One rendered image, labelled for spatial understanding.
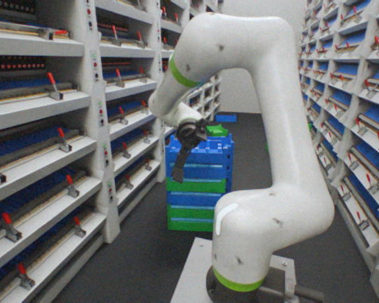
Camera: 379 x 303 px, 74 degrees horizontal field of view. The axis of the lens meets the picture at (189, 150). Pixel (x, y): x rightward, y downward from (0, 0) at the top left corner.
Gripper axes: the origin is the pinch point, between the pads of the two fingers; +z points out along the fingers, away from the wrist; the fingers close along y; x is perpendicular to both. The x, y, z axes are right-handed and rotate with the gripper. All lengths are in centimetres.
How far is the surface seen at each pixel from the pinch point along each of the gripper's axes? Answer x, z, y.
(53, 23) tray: -63, -45, 9
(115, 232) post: -7, -44, -72
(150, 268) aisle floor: 13, -23, -65
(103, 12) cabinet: -63, -92, 19
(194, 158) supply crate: 12, -51, -19
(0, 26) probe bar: -62, -15, 6
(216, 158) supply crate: 21, -50, -13
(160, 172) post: 6, -107, -62
